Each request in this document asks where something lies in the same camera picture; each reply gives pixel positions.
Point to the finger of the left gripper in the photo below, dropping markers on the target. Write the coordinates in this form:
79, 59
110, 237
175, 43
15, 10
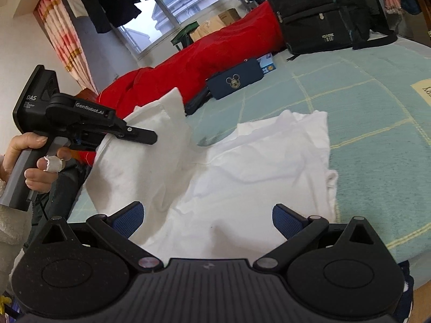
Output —
137, 135

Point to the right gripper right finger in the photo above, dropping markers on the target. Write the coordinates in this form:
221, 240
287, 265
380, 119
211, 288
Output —
302, 235

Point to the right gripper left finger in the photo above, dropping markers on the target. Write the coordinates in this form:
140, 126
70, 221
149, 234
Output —
114, 232

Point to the white printed t-shirt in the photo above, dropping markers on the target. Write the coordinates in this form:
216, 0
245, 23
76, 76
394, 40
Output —
216, 201

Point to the red quilt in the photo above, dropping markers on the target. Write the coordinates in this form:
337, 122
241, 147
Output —
254, 35

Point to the dark green jacket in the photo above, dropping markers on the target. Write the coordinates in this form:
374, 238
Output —
60, 200

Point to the dark folded umbrella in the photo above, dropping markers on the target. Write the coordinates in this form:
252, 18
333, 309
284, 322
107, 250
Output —
197, 101

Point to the navy mickey pouch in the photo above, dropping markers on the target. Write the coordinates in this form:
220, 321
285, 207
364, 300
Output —
226, 83

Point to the green stool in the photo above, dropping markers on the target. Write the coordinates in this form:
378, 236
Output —
183, 38

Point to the pink plaid curtain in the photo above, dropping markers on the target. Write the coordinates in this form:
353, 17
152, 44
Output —
63, 36

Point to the cardboard box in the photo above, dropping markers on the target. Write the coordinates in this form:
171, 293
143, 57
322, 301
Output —
215, 23

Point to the blue small box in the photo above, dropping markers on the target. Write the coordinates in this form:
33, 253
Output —
266, 63

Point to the green plaid bed sheet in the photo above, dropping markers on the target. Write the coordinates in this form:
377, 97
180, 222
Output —
378, 127

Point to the black backpack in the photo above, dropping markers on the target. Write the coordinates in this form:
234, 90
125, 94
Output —
310, 26

